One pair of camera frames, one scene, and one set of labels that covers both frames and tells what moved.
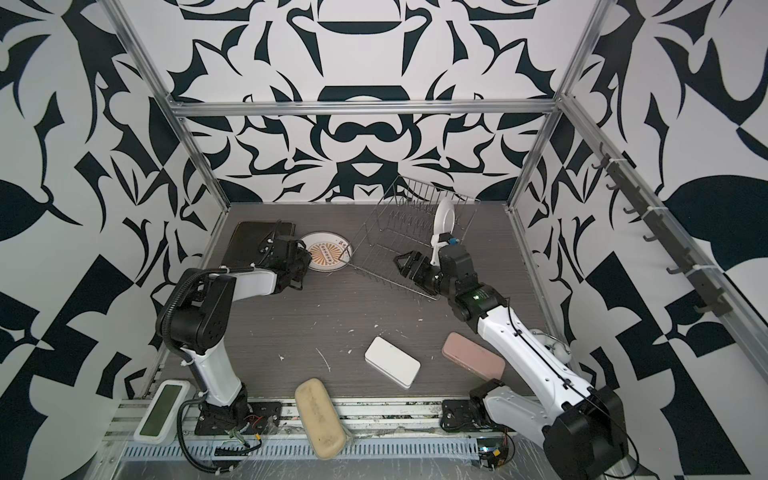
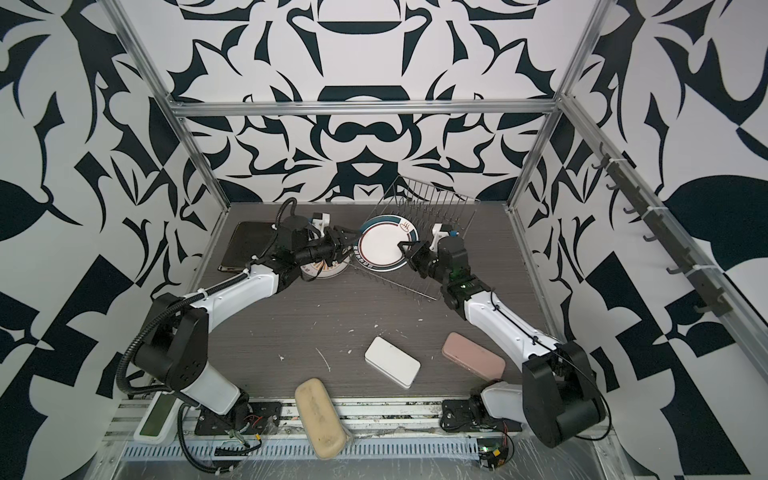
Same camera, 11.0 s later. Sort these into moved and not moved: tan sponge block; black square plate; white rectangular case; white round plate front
Moved: white round plate front
Not moved: tan sponge block; white rectangular case; black square plate
